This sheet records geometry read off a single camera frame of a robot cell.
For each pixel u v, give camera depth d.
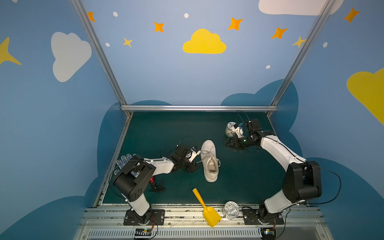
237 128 0.82
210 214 0.76
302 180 0.45
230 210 0.73
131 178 0.47
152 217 0.73
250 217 0.74
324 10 0.71
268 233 0.73
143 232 0.73
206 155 0.90
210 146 0.96
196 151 0.84
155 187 0.82
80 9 0.69
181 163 0.78
